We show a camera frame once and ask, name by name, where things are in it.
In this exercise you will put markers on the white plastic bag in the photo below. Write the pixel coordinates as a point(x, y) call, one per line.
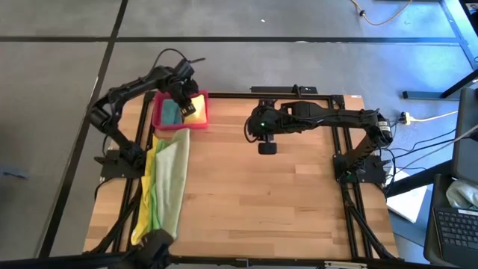
point(463, 194)

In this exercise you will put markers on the black laptop keyboard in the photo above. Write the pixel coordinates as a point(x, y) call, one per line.
point(457, 231)

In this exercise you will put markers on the pink plastic bin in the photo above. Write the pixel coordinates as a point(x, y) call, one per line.
point(157, 119)

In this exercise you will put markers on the pale green microfiber towel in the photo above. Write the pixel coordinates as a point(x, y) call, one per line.
point(172, 179)

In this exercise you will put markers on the silver metal bracket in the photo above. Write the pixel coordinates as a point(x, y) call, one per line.
point(345, 265)

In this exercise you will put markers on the black aluminium table frame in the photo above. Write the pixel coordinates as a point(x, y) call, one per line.
point(280, 96)

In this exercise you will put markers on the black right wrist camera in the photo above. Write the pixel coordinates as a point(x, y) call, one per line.
point(267, 148)

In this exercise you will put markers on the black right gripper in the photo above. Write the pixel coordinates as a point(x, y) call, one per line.
point(267, 121)

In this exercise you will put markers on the bright green microfiber towel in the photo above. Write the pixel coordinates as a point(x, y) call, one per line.
point(153, 209)

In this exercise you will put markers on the dark grey panel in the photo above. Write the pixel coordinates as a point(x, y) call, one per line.
point(467, 142)

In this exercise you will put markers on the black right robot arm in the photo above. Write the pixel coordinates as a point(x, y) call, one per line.
point(336, 116)

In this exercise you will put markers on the white flat board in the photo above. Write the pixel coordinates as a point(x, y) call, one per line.
point(407, 203)

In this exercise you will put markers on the yellow microfiber towel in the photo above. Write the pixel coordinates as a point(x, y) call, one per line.
point(145, 201)
point(198, 114)

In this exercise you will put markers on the teal microfiber towel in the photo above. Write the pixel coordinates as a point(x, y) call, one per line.
point(172, 112)

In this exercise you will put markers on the black mounting bar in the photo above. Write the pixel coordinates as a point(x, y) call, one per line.
point(284, 89)

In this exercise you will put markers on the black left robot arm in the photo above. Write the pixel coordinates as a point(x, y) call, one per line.
point(123, 93)

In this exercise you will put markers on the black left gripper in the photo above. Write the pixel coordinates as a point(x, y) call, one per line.
point(187, 108)

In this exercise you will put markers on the black desk leg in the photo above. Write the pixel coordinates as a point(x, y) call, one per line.
point(429, 95)

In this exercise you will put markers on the white power strip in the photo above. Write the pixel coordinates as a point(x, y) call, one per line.
point(405, 117)

